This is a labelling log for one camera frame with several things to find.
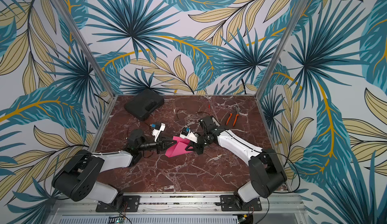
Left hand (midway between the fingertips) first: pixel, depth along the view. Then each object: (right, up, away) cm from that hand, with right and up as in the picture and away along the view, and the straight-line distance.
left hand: (175, 144), depth 78 cm
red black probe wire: (+20, +15, +32) cm, 41 cm away
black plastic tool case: (-28, +22, +29) cm, 46 cm away
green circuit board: (-26, -35, -6) cm, 44 cm away
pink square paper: (+2, -2, +1) cm, 3 cm away
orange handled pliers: (+41, +18, +34) cm, 56 cm away
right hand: (+6, -2, +4) cm, 8 cm away
